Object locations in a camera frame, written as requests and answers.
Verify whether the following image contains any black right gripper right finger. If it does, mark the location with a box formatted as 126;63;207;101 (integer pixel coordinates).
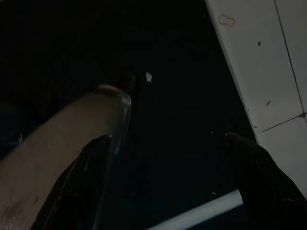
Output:
224;132;307;230

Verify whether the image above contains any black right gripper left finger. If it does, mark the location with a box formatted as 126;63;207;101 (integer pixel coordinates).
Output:
32;134;113;230

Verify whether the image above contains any white plastic pipe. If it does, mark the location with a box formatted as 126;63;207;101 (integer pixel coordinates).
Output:
143;189;243;230

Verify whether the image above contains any red rubber band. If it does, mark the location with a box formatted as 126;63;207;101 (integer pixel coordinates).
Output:
218;15;235;26

